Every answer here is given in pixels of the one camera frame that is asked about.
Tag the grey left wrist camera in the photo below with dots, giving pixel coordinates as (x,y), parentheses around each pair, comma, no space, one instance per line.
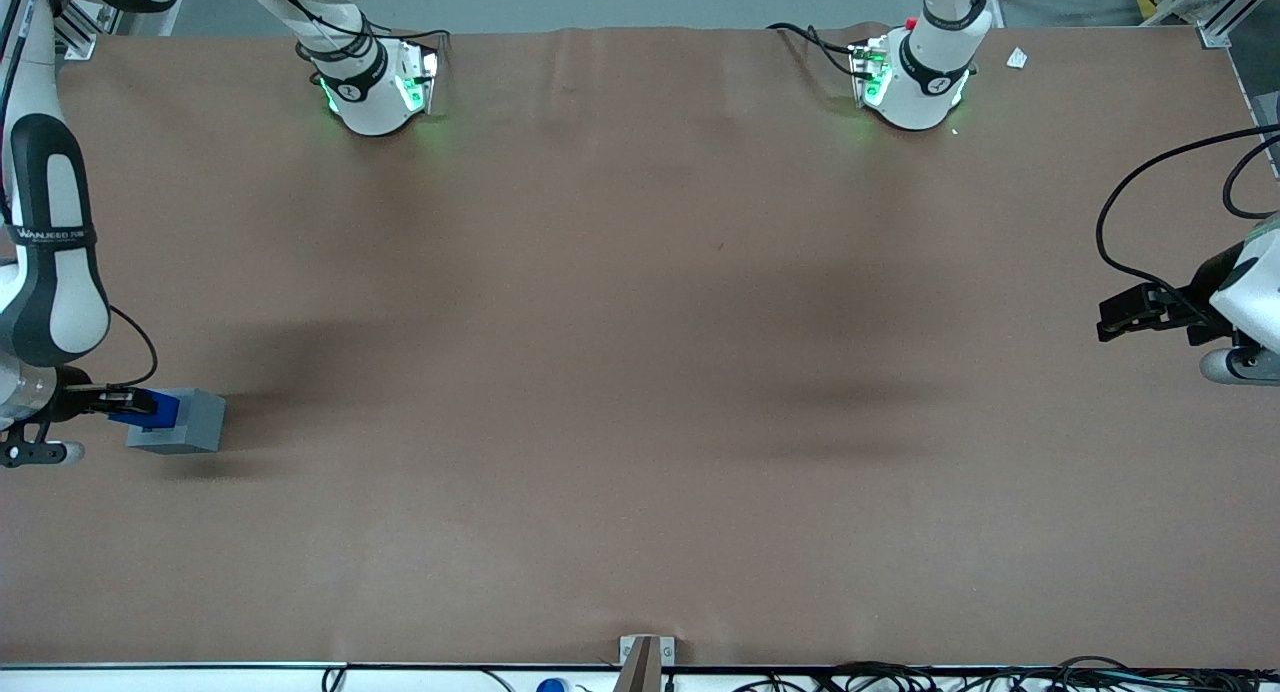
(1235,367)

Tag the blue round cap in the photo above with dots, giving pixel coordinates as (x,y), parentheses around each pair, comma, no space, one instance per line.
(552,686)

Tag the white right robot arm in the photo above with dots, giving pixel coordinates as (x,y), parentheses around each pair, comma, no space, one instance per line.
(50,302)

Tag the blue plastic part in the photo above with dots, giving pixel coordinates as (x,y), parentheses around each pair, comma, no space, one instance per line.
(165,412)

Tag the small white paper scrap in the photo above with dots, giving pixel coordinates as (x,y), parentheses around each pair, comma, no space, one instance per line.
(1017,58)

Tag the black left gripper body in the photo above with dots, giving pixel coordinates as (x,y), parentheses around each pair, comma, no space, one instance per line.
(1204,290)

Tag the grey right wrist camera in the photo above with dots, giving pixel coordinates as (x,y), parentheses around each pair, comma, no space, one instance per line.
(45,453)

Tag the grey metal mounting bracket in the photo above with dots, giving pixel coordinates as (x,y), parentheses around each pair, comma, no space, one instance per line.
(645,662)

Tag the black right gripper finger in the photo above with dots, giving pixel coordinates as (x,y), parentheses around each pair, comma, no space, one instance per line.
(125,393)
(135,410)

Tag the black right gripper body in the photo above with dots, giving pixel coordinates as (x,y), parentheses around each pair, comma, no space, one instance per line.
(72,398)

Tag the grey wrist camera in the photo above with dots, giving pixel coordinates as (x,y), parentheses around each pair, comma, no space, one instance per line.
(1235,367)
(45,453)

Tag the aluminium frame profile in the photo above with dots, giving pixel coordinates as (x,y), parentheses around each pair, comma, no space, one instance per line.
(1225,12)
(80,27)

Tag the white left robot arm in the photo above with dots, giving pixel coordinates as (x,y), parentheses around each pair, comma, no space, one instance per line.
(925,92)

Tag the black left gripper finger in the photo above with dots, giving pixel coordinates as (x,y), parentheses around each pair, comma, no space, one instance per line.
(1115,331)
(1135,302)

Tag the gray block base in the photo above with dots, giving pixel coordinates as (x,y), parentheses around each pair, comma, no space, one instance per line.
(200,422)

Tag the brown table mat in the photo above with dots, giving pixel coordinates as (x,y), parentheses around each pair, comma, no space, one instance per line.
(640,372)

